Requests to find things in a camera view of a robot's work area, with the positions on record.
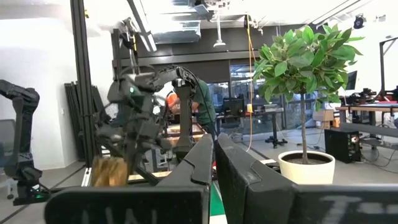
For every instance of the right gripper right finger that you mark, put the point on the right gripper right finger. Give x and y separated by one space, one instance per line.
264 199

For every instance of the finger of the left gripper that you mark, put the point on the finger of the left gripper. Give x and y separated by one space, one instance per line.
113 137
132 160

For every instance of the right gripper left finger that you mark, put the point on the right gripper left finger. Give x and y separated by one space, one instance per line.
174 202

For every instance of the neighbouring black robot arm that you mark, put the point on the neighbouring black robot arm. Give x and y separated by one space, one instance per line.
21 140

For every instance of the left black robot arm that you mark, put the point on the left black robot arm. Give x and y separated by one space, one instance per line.
186 118

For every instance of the black leaning panels stack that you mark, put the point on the black leaning panels stack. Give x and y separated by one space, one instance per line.
73 124

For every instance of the white plant pot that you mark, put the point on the white plant pot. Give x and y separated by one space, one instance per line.
306 172

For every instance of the person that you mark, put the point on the person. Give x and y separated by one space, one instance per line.
205 109

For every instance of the black-legged work table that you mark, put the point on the black-legged work table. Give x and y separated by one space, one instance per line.
273 124

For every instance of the black computer tower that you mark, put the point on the black computer tower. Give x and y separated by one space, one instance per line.
342 146

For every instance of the black equipment box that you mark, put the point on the black equipment box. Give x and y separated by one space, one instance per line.
234 107

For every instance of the brown cardboard box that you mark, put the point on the brown cardboard box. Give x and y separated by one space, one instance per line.
323 116

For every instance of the white ceiling lamp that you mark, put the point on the white ceiling lamp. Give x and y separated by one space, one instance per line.
219 43

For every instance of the wooden-top workbench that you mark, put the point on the wooden-top workbench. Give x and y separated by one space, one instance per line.
367 109

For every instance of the green leafy tree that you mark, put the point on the green leafy tree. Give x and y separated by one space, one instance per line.
303 62

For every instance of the black computer monitor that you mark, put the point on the black computer monitor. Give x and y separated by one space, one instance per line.
352 80

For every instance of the black vertical frame post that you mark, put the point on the black vertical frame post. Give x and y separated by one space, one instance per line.
82 77

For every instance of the black ceiling camera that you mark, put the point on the black ceiling camera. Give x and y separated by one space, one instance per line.
359 22

